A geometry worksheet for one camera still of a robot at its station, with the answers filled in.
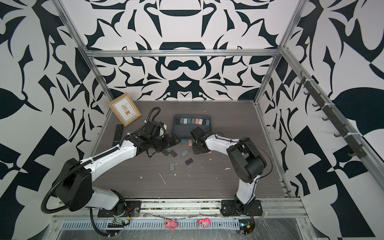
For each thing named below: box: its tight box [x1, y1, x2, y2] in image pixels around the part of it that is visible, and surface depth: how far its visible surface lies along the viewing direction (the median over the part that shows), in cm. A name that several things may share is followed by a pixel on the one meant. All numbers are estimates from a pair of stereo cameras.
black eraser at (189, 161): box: [184, 158, 194, 166], surface depth 92 cm
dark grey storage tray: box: [172, 114, 212, 139], surface depth 110 cm
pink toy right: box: [196, 218, 211, 229], surface depth 72 cm
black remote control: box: [112, 124, 124, 147], surface depth 101 cm
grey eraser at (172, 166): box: [169, 162, 175, 171], surface depth 89 cm
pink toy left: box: [163, 218, 178, 231], surface depth 70 cm
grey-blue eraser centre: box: [181, 149, 189, 157], surface depth 95 cm
